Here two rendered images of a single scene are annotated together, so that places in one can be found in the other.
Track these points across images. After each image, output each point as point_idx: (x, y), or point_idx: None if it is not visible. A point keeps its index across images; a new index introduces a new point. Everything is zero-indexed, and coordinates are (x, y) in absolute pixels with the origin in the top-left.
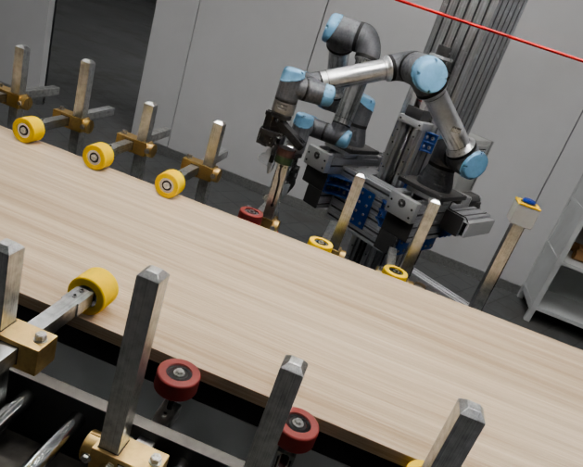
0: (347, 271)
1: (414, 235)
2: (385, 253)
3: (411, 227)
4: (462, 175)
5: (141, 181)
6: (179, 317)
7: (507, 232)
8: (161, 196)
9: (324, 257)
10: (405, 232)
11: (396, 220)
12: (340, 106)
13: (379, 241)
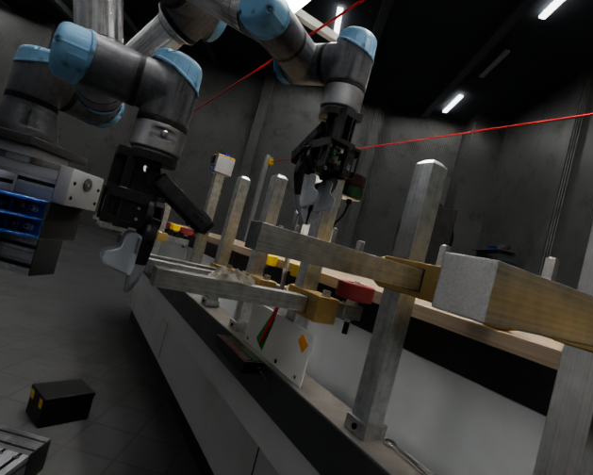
0: (321, 270)
1: (239, 218)
2: (47, 273)
3: (81, 214)
4: (110, 125)
5: (556, 349)
6: None
7: (219, 184)
8: (508, 331)
9: (324, 272)
10: (74, 225)
11: (61, 214)
12: (118, 16)
13: (38, 261)
